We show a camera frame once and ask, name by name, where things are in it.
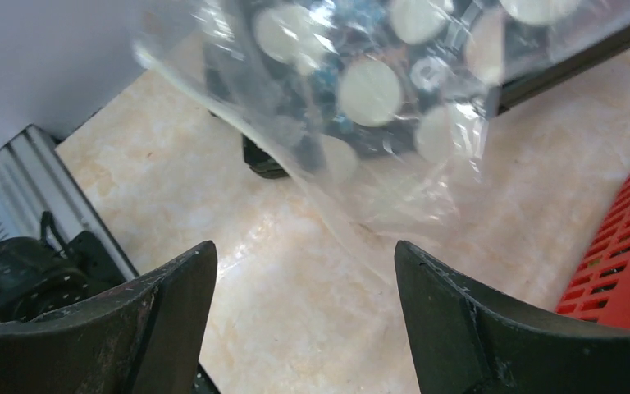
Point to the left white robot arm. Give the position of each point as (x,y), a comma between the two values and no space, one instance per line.
(39,274)

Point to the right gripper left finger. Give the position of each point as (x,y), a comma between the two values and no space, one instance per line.
(143,336)

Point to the red plastic basket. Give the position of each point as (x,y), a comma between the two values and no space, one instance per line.
(599,290)

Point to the clear zip top bag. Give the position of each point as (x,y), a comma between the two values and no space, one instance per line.
(368,204)

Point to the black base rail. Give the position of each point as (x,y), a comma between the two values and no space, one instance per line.
(33,179)

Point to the black poker chip case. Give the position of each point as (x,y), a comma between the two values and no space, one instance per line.
(360,79)

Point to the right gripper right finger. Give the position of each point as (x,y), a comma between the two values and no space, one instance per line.
(468,337)

